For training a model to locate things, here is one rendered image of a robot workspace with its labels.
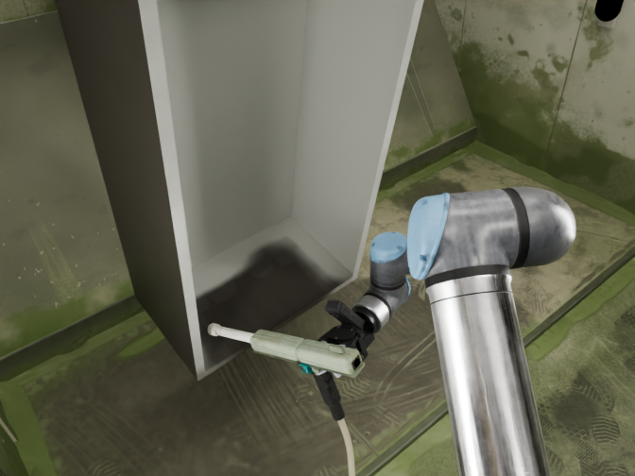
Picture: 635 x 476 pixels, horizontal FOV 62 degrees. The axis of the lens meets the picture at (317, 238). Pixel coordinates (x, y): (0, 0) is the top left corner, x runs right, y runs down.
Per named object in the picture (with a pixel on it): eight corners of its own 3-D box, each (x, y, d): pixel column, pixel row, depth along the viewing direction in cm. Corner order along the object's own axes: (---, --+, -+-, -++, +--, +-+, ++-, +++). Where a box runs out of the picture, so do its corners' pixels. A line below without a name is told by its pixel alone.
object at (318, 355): (386, 422, 119) (358, 341, 110) (375, 438, 116) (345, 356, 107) (244, 378, 151) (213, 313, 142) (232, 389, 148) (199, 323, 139)
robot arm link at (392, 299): (382, 262, 142) (382, 290, 148) (357, 287, 134) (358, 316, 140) (414, 273, 138) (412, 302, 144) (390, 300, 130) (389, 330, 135)
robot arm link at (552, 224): (607, 171, 72) (454, 229, 139) (517, 180, 71) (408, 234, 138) (621, 257, 71) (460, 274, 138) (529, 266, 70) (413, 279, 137)
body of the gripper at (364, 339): (356, 370, 124) (382, 339, 132) (346, 341, 120) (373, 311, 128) (331, 365, 129) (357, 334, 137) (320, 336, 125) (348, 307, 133)
